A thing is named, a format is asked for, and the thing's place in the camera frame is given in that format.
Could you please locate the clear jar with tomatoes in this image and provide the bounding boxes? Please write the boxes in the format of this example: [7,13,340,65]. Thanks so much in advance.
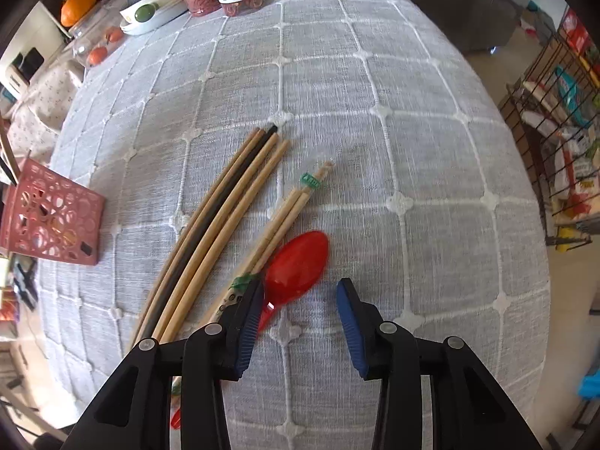
[68,0,127,68]

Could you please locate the white bowl with plate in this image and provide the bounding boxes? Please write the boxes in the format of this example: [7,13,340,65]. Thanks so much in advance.
[120,0,187,36]

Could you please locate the black chopstick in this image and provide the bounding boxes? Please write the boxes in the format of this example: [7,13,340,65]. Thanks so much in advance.
[137,125,278,342]

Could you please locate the brown wooden chopstick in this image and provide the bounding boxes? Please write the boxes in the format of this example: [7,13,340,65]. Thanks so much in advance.
[129,127,264,348]

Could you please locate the red plastic spoon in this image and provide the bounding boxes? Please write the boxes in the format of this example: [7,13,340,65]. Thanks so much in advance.
[171,229,331,431]

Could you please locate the grey checked tablecloth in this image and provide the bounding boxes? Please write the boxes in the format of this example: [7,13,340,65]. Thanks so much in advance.
[37,0,550,449]

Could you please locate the light wooden chopstick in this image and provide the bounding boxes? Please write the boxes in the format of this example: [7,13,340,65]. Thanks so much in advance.
[160,139,291,344]

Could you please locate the tan wooden chopstick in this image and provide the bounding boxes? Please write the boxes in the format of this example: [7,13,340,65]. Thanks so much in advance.
[150,133,290,342]

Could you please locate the disposable chopsticks pair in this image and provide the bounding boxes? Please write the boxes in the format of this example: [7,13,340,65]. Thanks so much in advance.
[200,159,335,326]

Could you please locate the black wire rack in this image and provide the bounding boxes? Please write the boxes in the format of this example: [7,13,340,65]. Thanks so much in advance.
[499,8,599,252]

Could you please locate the floral cloth cover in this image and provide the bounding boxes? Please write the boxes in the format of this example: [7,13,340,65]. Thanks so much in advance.
[7,60,84,165]

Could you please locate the orange pumpkin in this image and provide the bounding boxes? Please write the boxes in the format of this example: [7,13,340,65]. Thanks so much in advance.
[60,0,97,27]

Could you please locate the pink perforated utensil basket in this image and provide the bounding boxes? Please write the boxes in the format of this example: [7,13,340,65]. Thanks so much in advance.
[1,159,105,266]

